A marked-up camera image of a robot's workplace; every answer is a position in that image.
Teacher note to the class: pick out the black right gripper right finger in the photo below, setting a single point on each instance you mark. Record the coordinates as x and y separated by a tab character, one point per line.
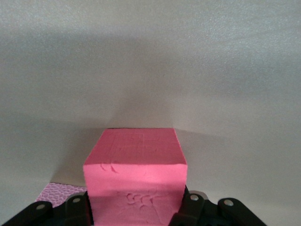
195	207

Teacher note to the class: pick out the pink foam cube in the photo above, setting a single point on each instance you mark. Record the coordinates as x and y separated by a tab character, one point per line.
61	191

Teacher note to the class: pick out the red foam cube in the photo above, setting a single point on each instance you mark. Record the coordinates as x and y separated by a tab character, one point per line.
136	164

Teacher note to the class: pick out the brown table mat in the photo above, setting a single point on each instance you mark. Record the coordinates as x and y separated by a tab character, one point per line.
141	70

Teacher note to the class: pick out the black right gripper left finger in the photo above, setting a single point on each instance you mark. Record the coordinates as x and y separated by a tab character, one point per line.
70	212

